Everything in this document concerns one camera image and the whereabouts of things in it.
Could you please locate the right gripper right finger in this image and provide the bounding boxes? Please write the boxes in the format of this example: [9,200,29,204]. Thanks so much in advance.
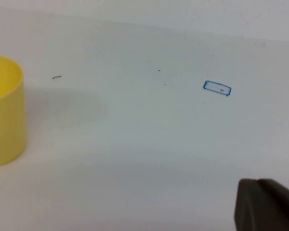
[256,178,289,231]

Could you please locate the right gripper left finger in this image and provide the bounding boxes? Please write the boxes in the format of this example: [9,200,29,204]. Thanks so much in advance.
[234,178,265,231]

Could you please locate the yellow plastic cup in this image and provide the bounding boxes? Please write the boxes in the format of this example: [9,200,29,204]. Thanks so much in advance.
[0,54,27,167]

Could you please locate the blue outlined rectangular label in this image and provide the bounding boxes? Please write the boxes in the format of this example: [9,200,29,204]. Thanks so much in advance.
[202,80,232,97]

